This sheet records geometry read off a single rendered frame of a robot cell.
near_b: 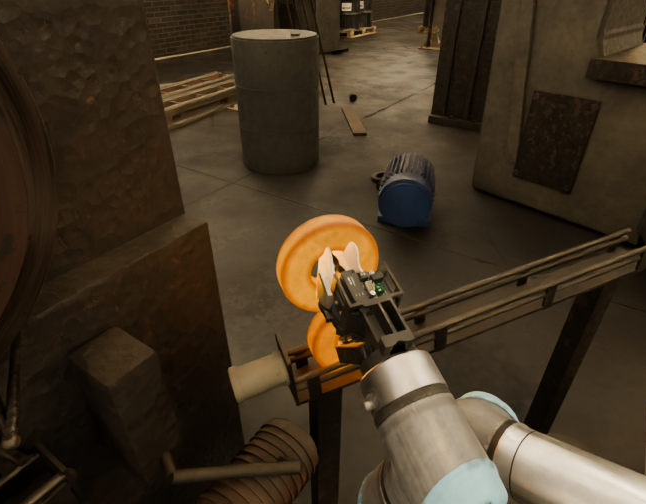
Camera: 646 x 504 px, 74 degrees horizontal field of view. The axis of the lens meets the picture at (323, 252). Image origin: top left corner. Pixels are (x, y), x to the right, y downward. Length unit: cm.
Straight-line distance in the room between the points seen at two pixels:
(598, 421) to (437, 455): 133
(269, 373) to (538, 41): 234
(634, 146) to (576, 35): 61
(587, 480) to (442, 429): 17
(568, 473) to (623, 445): 116
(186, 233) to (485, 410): 52
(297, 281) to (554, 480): 39
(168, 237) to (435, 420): 49
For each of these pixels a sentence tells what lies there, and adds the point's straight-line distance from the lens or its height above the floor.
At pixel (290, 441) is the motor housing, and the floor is 53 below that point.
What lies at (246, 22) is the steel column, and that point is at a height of 81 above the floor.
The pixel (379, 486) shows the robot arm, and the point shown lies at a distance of 54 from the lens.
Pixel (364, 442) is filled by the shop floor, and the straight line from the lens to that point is 147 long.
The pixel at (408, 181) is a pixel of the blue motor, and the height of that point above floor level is 32.
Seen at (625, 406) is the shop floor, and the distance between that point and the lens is 185.
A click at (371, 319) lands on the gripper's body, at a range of 52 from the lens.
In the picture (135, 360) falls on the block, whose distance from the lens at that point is 64.
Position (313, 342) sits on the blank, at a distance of 71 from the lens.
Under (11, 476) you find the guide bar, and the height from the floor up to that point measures 70.
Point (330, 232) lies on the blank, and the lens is 60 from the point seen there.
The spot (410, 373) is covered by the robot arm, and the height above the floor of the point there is 88.
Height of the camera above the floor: 123
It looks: 33 degrees down
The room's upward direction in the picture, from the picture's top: straight up
